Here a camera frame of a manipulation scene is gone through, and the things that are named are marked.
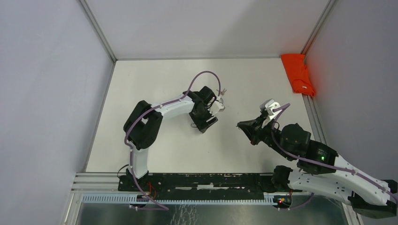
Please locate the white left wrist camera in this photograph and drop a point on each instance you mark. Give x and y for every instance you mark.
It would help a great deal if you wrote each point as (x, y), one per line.
(216, 106)

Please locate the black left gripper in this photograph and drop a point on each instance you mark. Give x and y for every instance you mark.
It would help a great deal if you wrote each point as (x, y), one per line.
(202, 124)

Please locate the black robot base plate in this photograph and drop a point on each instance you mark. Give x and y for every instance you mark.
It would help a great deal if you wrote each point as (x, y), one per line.
(203, 186)

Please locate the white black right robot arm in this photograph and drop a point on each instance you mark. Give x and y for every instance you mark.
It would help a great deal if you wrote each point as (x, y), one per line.
(321, 170)

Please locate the orange folded cloth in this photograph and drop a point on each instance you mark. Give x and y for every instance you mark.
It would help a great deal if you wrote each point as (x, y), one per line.
(297, 74)

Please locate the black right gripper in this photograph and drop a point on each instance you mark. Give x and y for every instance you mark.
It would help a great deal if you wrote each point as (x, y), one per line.
(248, 126)

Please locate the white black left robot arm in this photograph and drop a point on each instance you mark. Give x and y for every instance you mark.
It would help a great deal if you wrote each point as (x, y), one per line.
(143, 125)

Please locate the left aluminium frame rail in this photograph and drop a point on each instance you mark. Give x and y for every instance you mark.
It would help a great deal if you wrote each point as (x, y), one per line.
(98, 30)

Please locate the aluminium corner frame rail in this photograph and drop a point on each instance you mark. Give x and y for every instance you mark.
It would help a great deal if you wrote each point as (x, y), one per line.
(318, 26)

